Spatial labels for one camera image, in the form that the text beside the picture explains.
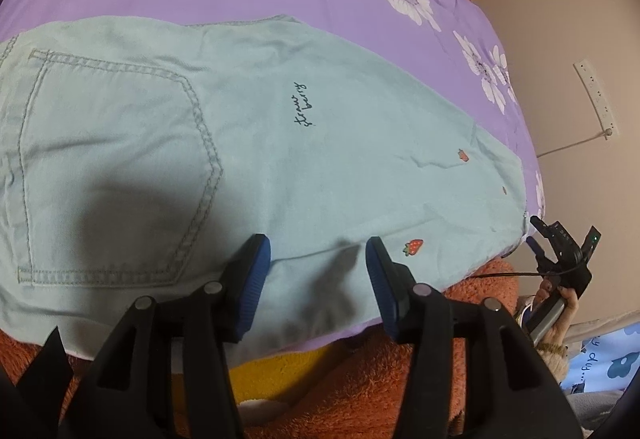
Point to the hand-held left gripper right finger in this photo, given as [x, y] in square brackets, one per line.
[380, 279]

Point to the grey cloth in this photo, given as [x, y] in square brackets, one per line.
[592, 409]

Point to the orange fuzzy blanket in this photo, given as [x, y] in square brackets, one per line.
[475, 289]

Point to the white power strip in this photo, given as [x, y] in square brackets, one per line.
[597, 99]

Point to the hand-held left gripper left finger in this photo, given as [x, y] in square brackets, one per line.
[252, 279]

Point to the purple floral bedsheet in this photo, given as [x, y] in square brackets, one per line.
[325, 4]

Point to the person's right hand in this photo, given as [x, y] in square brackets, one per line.
[562, 319]

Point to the blue flower print cloth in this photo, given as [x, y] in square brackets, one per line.
[610, 359]

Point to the light blue strawberry pants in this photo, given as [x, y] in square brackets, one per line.
[300, 179]

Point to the person's right forearm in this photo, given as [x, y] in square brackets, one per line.
[552, 361]

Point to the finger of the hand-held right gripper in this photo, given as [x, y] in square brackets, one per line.
[534, 246]
[541, 225]

